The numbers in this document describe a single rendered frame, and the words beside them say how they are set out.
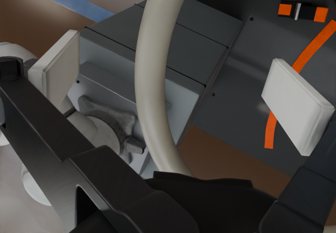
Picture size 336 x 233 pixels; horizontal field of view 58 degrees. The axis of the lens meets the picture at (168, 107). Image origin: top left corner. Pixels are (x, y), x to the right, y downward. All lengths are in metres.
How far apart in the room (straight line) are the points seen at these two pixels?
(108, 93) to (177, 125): 0.22
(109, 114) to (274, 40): 0.96
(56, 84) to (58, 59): 0.01
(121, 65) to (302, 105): 0.73
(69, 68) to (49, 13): 1.86
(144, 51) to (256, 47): 1.31
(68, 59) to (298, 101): 0.13
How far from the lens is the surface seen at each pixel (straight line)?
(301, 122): 0.18
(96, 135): 0.77
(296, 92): 0.18
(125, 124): 0.83
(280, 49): 1.56
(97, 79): 0.86
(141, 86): 0.29
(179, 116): 0.87
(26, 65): 0.17
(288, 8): 1.50
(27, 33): 2.22
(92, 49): 0.90
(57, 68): 0.16
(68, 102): 0.76
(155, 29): 0.27
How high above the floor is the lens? 1.50
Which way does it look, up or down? 54 degrees down
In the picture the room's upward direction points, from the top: 144 degrees counter-clockwise
